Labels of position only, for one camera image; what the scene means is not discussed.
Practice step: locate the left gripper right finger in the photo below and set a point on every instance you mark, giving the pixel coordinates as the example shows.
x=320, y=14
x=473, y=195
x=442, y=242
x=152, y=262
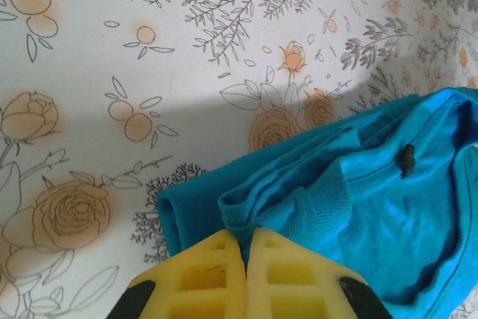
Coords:
x=298, y=293

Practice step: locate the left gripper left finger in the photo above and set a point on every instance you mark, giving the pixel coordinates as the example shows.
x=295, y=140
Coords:
x=194, y=293

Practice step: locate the blue t-shirt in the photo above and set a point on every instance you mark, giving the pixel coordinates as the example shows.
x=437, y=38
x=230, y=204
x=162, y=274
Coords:
x=392, y=222

